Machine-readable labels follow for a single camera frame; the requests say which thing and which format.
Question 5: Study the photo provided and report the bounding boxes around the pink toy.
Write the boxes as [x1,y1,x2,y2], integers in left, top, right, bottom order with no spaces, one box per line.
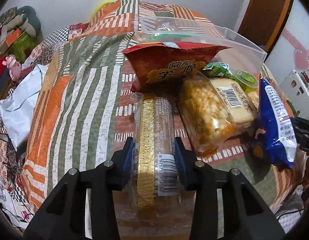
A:
[2,54,23,82]

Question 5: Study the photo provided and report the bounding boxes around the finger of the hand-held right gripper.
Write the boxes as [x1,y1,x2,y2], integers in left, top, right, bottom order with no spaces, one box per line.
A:
[291,116,309,153]

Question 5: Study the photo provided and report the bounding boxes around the yellow curved object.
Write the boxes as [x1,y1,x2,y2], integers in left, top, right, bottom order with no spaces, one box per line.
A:
[90,0,118,21]

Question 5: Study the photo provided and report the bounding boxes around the clear packet of orange crackers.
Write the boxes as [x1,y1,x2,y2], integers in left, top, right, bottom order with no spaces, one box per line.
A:
[177,72,246,156]

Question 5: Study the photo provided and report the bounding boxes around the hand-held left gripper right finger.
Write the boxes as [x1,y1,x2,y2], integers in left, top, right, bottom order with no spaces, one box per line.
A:
[175,137,286,240]

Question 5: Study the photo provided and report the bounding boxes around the white suitcase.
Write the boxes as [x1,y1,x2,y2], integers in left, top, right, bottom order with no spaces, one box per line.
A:
[279,69,309,121]

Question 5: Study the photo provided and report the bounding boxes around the white plastic bag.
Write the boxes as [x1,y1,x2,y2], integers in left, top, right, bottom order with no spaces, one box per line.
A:
[0,64,49,151]

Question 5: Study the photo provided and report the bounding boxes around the blue snack bag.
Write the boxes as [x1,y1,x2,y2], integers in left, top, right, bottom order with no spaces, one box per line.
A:
[254,76,299,169]

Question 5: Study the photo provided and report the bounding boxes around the clear gold-striped biscuit packet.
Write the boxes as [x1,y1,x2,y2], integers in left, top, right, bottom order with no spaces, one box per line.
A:
[133,92,195,227]

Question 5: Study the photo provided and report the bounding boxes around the brown wooden door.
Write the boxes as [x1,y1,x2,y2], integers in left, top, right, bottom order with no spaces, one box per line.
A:
[236,0,295,53]

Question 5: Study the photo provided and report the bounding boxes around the orange cardboard box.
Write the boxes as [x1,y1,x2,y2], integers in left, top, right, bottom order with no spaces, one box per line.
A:
[4,28,23,48]

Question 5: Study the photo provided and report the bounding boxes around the green snack packet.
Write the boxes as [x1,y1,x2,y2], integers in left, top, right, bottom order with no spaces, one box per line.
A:
[202,62,235,81]

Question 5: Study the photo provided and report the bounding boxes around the clear plastic container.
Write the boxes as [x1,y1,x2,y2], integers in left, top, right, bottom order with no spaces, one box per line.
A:
[139,16,267,80]

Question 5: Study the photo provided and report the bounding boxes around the pile of boxes and clothes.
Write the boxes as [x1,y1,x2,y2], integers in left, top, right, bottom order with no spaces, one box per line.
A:
[1,5,42,37]

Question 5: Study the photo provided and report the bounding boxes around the green cardboard box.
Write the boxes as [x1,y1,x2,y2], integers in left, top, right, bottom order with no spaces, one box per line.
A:
[11,31,39,63]

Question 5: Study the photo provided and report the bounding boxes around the black cable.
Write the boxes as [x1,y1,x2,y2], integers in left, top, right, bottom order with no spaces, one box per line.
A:
[1,199,35,228]

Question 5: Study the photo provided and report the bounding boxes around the red box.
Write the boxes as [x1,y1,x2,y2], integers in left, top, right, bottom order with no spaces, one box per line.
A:
[0,57,10,86]

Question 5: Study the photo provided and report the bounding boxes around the white panel with pink print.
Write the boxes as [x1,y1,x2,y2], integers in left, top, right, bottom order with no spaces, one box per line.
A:
[264,0,309,80]

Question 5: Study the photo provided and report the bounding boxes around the red snack bag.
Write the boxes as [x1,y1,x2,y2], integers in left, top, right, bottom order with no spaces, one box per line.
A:
[122,41,232,93]

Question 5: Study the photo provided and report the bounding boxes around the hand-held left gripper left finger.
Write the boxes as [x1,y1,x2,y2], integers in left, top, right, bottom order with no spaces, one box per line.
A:
[23,137,135,240]

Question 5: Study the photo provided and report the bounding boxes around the pile of snack packets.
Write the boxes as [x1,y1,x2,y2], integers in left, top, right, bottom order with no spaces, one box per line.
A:
[209,77,260,130]

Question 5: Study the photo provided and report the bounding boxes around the green jelly cup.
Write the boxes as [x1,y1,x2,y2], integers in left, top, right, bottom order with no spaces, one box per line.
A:
[234,70,260,89]

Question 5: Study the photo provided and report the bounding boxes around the striped patchwork blanket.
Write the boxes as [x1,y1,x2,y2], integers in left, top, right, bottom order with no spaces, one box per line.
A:
[0,0,309,240]

